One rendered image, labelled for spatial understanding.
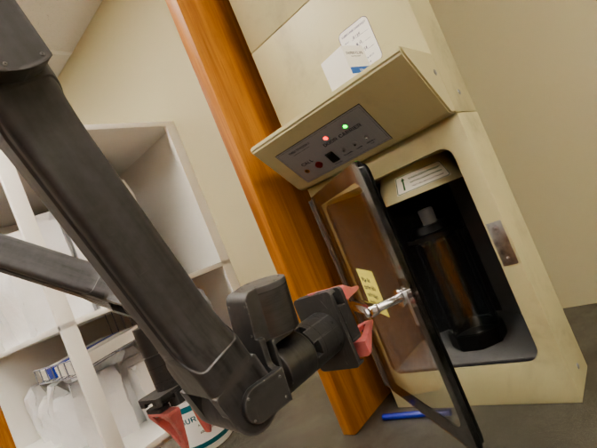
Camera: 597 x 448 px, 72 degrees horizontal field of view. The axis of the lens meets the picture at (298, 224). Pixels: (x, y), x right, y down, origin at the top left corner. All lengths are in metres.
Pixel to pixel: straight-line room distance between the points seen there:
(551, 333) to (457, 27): 0.74
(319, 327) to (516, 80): 0.79
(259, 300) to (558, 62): 0.86
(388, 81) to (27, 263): 0.62
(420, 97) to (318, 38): 0.25
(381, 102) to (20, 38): 0.46
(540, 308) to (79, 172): 0.63
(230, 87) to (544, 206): 0.76
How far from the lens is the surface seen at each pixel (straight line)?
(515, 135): 1.11
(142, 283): 0.37
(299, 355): 0.47
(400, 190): 0.75
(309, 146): 0.72
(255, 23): 0.91
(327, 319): 0.52
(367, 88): 0.63
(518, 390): 0.80
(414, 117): 0.67
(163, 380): 0.71
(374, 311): 0.56
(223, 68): 0.91
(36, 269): 0.78
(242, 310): 0.44
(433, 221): 0.81
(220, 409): 0.41
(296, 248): 0.83
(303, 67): 0.82
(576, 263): 1.14
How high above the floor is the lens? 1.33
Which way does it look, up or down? 2 degrees up
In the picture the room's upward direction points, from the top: 23 degrees counter-clockwise
